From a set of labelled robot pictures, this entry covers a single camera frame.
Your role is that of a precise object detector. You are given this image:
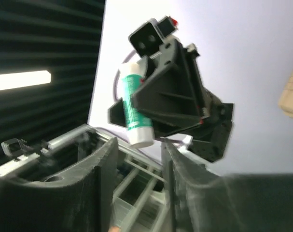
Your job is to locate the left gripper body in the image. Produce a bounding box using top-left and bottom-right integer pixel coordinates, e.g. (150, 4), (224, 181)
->
(182, 43), (209, 123)

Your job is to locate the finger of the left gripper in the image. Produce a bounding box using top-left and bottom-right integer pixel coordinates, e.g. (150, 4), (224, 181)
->
(108, 99), (126, 126)
(136, 39), (198, 131)

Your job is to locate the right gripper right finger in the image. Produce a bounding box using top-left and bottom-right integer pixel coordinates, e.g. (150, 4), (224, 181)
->
(161, 141), (293, 232)

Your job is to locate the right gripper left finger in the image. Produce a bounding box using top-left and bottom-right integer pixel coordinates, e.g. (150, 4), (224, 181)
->
(0, 138), (118, 232)

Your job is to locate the green white glue stick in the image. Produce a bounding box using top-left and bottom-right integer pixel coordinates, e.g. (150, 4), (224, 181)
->
(120, 62), (154, 149)

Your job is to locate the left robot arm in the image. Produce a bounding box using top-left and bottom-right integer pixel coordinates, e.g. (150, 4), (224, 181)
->
(109, 39), (234, 162)

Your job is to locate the aluminium frame rail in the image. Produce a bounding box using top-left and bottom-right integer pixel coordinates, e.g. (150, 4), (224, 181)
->
(0, 124), (169, 232)

